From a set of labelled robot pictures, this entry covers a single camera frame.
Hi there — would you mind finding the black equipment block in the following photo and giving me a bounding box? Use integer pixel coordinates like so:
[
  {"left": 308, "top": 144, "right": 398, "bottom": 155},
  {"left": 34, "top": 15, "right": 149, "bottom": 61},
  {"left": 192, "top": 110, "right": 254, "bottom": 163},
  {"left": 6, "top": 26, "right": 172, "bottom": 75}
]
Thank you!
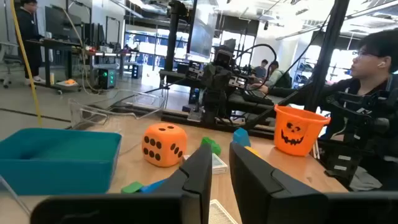
[{"left": 317, "top": 90, "right": 398, "bottom": 187}]

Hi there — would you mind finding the orange pumpkin bucket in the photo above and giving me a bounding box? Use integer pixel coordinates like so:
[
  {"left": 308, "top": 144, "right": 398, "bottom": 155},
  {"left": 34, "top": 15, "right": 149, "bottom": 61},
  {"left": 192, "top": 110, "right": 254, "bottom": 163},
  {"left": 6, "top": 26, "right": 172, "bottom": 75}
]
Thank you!
[{"left": 273, "top": 104, "right": 331, "bottom": 157}]

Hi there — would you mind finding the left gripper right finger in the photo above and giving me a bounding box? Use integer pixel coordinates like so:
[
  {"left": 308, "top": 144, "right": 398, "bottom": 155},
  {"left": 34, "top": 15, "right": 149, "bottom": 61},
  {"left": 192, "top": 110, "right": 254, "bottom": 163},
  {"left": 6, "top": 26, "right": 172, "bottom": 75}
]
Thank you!
[{"left": 229, "top": 141, "right": 398, "bottom": 224}]

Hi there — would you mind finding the yellow toy block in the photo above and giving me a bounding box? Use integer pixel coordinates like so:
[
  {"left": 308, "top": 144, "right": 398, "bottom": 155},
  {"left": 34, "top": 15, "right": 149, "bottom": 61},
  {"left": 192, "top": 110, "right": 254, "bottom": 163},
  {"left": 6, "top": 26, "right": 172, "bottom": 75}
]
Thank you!
[{"left": 244, "top": 145, "right": 262, "bottom": 158}]

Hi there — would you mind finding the small green toy block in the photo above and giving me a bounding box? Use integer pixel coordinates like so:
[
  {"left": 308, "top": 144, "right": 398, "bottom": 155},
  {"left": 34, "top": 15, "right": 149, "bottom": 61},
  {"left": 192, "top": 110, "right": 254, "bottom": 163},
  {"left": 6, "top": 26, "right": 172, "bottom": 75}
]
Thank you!
[{"left": 120, "top": 181, "right": 144, "bottom": 195}]

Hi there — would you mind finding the teal plastic bin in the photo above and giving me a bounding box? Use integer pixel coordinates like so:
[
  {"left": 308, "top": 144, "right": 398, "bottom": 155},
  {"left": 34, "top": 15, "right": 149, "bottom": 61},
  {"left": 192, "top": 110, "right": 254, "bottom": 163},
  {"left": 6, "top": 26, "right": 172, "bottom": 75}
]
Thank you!
[{"left": 0, "top": 127, "right": 123, "bottom": 196}]

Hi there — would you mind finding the black computer tower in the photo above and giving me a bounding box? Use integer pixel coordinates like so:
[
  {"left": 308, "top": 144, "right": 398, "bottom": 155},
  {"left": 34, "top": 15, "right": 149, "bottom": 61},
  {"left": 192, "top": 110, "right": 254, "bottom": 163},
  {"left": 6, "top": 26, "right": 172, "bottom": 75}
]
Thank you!
[{"left": 98, "top": 67, "right": 118, "bottom": 90}]

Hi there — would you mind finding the black desk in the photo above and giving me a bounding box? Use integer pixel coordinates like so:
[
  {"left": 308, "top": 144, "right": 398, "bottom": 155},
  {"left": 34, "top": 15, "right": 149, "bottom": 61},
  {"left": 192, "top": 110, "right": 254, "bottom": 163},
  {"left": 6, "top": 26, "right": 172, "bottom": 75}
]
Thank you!
[{"left": 26, "top": 39, "right": 94, "bottom": 94}]

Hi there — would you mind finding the large blue toy block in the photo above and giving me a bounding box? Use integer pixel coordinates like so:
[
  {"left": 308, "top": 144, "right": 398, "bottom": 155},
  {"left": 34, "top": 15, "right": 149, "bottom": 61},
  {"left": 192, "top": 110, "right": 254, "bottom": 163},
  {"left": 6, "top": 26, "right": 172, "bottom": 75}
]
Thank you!
[{"left": 139, "top": 178, "right": 169, "bottom": 194}]

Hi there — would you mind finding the bright green toy block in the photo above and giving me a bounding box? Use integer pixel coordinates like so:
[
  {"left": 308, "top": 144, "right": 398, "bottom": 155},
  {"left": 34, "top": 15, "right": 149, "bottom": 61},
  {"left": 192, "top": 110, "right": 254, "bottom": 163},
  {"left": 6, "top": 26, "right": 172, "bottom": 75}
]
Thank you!
[{"left": 200, "top": 136, "right": 223, "bottom": 156}]

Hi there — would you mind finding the office chair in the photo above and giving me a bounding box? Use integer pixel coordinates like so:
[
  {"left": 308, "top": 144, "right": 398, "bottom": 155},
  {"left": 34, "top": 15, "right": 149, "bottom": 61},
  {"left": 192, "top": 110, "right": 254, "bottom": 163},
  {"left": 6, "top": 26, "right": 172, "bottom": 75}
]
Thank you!
[{"left": 0, "top": 42, "right": 22, "bottom": 90}]

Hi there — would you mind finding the teal blue toy block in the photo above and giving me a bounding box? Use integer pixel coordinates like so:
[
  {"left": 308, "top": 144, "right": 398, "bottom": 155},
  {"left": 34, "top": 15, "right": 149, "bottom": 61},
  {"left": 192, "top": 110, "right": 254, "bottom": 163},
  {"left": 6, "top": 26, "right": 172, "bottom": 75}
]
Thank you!
[{"left": 232, "top": 127, "right": 252, "bottom": 148}]

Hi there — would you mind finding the yellow cable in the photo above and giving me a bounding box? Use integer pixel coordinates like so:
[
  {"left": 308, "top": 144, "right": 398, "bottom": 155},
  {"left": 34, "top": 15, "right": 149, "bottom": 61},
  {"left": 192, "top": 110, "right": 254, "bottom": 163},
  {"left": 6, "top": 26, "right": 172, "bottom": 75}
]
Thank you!
[{"left": 9, "top": 0, "right": 44, "bottom": 127}]

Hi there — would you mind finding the clear plastic bin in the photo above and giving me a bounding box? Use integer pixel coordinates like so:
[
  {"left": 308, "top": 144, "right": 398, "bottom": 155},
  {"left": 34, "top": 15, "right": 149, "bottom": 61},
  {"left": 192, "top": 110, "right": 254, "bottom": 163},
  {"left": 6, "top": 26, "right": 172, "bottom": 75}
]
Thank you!
[{"left": 67, "top": 89, "right": 170, "bottom": 130}]

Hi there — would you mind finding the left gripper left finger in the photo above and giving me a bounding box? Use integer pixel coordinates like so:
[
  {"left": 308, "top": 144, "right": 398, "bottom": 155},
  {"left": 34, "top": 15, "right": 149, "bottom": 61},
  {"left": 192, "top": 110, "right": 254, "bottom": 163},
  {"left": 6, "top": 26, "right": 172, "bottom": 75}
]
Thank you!
[{"left": 30, "top": 143, "right": 213, "bottom": 224}]

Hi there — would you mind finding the orange foam die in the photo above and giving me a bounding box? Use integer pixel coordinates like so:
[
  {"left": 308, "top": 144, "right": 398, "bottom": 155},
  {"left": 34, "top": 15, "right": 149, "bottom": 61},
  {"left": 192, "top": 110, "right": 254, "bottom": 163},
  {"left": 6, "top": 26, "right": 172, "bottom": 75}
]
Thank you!
[{"left": 141, "top": 123, "right": 188, "bottom": 168}]

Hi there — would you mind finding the black monitor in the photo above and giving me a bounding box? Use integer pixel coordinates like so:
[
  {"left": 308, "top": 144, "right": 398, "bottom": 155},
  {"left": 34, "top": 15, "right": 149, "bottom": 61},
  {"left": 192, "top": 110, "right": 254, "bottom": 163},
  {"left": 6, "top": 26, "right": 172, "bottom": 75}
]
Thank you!
[{"left": 44, "top": 5, "right": 83, "bottom": 43}]

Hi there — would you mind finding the person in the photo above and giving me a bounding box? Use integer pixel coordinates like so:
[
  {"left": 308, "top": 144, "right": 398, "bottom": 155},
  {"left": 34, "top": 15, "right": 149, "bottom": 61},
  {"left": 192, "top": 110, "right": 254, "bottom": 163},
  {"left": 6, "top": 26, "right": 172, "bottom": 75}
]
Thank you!
[
  {"left": 14, "top": 0, "right": 47, "bottom": 87},
  {"left": 248, "top": 28, "right": 398, "bottom": 192},
  {"left": 266, "top": 60, "right": 293, "bottom": 90},
  {"left": 253, "top": 58, "right": 269, "bottom": 79}
]

